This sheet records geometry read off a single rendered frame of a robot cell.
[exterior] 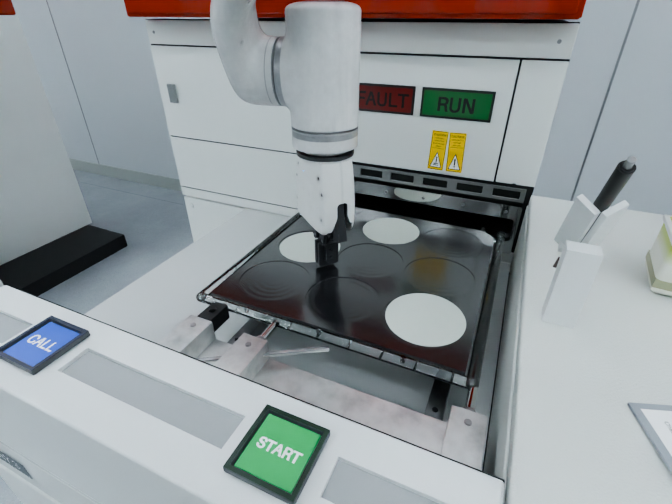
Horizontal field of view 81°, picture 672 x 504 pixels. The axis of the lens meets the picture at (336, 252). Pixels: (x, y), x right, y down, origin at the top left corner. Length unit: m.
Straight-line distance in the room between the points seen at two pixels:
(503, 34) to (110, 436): 0.69
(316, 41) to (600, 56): 1.85
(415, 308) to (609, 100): 1.84
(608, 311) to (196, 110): 0.86
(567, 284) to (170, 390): 0.37
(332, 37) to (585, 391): 0.41
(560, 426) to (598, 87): 1.97
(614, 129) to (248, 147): 1.77
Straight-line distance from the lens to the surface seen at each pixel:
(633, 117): 2.28
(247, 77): 0.50
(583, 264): 0.42
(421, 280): 0.59
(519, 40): 0.72
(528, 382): 0.39
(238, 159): 0.96
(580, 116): 2.25
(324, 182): 0.49
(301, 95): 0.48
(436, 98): 0.73
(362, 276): 0.58
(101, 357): 0.44
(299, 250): 0.64
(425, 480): 0.32
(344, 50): 0.47
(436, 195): 0.77
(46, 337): 0.48
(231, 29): 0.46
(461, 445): 0.40
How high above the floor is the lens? 1.23
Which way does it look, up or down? 31 degrees down
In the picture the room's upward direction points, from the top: straight up
